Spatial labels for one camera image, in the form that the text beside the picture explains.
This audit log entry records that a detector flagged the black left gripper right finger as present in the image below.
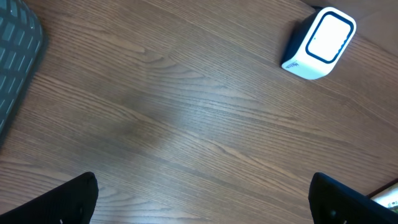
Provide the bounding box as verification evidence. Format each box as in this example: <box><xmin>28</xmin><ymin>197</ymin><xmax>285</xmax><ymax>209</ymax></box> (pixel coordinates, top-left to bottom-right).
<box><xmin>308</xmin><ymin>172</ymin><xmax>397</xmax><ymax>224</ymax></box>

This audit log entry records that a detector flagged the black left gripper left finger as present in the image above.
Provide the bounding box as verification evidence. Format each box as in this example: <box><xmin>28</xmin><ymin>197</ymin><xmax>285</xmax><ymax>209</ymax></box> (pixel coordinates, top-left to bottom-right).
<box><xmin>1</xmin><ymin>172</ymin><xmax>99</xmax><ymax>224</ymax></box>

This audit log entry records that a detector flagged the green tea box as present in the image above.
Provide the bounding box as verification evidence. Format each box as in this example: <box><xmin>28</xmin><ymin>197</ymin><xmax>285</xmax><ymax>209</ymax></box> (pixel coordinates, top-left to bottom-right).
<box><xmin>368</xmin><ymin>179</ymin><xmax>397</xmax><ymax>213</ymax></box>

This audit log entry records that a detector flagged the white barcode scanner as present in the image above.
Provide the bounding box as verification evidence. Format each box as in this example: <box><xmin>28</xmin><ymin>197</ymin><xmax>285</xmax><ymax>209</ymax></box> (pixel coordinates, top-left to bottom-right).
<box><xmin>281</xmin><ymin>7</ymin><xmax>356</xmax><ymax>80</ymax></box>

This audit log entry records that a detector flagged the grey plastic mesh basket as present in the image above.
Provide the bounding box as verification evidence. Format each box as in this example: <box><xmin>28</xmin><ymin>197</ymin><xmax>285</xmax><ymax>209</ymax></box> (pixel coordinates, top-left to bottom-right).
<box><xmin>1</xmin><ymin>0</ymin><xmax>47</xmax><ymax>141</ymax></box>

